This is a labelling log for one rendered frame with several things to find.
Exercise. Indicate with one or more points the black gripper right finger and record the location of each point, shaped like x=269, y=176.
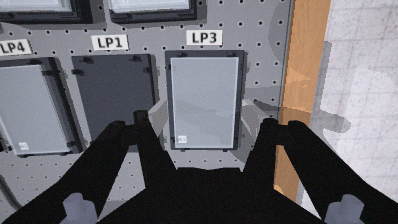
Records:
x=338, y=193

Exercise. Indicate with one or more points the grey flat base plate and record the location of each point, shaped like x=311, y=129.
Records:
x=259, y=27

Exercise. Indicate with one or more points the white button panel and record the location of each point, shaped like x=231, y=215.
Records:
x=107, y=209

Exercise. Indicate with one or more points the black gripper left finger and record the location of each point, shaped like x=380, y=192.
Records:
x=81, y=193

